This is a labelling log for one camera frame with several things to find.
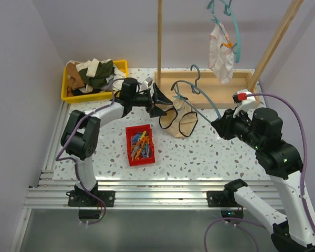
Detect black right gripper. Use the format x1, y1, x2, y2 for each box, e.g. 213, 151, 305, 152
212, 105, 263, 149

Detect wooden hanger rack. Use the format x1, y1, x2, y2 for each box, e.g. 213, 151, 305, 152
154, 1, 303, 109

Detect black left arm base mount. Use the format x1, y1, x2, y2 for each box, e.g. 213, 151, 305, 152
66, 185, 116, 207

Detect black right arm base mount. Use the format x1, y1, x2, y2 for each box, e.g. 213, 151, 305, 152
206, 179, 248, 207

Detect beige underwear black trim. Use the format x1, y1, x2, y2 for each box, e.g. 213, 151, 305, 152
159, 98, 198, 138

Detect yellow plastic laundry tray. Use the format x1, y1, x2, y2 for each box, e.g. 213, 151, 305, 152
61, 58, 128, 103

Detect pile of coloured clothespins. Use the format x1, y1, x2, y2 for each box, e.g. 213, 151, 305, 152
130, 131, 152, 161

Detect aluminium rail frame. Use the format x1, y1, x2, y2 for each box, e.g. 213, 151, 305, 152
23, 101, 284, 211

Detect teal clothes hanger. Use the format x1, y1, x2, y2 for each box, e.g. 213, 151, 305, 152
207, 0, 242, 63

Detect blue clothespin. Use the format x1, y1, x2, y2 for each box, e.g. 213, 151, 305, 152
174, 90, 188, 100

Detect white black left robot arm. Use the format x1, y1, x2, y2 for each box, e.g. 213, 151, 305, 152
56, 78, 173, 206

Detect red plastic bin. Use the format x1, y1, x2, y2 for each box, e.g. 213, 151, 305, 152
125, 124, 155, 166

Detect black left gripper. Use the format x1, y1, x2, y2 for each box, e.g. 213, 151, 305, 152
131, 83, 173, 118

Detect white pink-trimmed underwear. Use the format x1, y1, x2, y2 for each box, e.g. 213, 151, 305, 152
208, 24, 234, 85

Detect orange clothespin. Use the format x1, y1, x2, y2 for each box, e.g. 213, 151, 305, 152
220, 37, 234, 49

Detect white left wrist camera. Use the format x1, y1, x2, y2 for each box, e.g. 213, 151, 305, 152
141, 77, 153, 91

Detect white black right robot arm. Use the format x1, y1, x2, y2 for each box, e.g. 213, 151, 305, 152
211, 108, 315, 251

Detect pile of mixed clothes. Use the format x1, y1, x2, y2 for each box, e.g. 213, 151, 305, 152
65, 58, 126, 97

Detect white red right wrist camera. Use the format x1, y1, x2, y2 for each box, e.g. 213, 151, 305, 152
233, 89, 259, 118

